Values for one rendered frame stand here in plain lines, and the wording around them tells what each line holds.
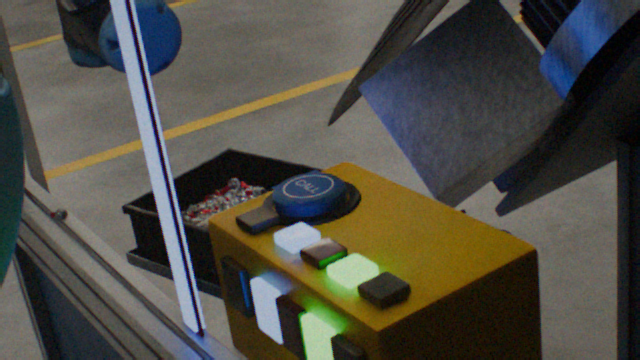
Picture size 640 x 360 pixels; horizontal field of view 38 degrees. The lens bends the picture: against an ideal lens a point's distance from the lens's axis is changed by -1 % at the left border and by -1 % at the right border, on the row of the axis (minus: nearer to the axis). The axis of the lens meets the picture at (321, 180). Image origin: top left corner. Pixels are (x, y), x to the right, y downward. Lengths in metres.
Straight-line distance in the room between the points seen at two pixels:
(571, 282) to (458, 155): 1.64
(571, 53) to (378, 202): 0.32
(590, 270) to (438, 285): 2.09
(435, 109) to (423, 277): 0.43
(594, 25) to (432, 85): 0.17
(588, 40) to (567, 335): 1.54
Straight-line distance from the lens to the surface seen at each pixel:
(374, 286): 0.43
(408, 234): 0.48
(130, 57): 0.72
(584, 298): 2.40
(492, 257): 0.45
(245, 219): 0.50
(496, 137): 0.84
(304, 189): 0.52
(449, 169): 0.84
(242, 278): 0.50
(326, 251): 0.46
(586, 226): 2.72
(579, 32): 0.78
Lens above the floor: 1.30
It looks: 25 degrees down
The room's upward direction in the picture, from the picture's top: 9 degrees counter-clockwise
